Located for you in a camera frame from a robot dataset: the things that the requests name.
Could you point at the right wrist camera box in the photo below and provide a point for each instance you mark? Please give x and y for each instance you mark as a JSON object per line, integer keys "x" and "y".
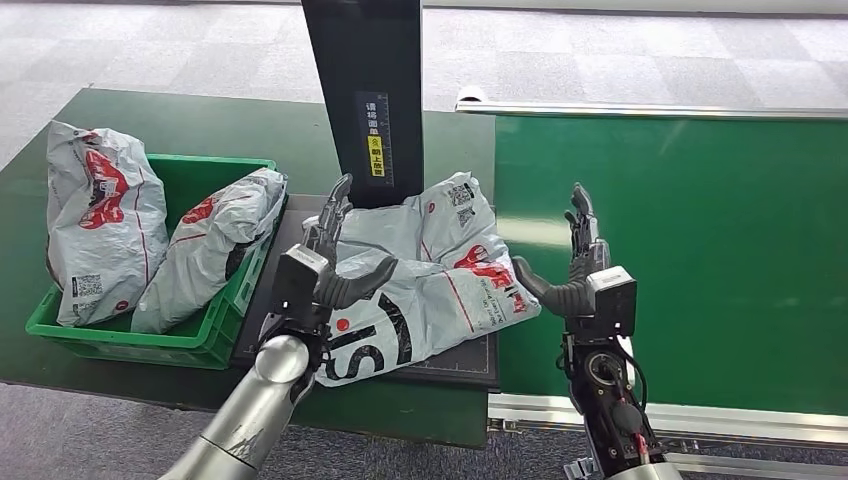
{"x": 616, "y": 298}

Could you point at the green conveyor belt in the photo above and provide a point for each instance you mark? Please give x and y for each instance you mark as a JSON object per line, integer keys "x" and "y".
{"x": 729, "y": 265}

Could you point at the silver conveyor side rail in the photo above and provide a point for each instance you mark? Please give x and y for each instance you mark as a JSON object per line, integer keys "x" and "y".
{"x": 662, "y": 110}
{"x": 729, "y": 427}

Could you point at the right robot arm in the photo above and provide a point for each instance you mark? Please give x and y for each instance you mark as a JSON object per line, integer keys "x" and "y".
{"x": 603, "y": 397}

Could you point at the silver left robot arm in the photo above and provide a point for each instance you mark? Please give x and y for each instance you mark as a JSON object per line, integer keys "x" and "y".
{"x": 265, "y": 397}

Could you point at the black scanner base plate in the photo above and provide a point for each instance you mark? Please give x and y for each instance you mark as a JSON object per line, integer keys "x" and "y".
{"x": 464, "y": 364}

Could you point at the yellow warning sticker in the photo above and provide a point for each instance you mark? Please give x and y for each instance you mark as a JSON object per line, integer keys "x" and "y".
{"x": 376, "y": 156}

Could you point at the black scanner column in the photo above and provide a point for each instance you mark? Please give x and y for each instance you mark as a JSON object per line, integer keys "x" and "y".
{"x": 344, "y": 66}

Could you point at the grey courier bag red print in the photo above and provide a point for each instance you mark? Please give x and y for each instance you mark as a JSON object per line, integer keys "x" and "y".
{"x": 99, "y": 252}
{"x": 205, "y": 252}

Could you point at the grey courier bag black letters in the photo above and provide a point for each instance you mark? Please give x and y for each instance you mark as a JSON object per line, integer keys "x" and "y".
{"x": 430, "y": 291}

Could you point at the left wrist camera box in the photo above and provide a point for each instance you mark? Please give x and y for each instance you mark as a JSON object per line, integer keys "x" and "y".
{"x": 295, "y": 285}

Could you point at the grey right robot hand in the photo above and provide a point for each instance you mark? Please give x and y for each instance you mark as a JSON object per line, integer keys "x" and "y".
{"x": 578, "y": 295}

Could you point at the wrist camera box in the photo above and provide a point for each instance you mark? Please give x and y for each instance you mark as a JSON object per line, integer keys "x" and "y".
{"x": 295, "y": 285}
{"x": 616, "y": 298}

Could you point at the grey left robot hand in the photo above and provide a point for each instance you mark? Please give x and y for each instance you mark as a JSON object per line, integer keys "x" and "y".
{"x": 344, "y": 288}

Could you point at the green plastic crate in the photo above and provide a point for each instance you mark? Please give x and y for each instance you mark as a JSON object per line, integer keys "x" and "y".
{"x": 192, "y": 344}

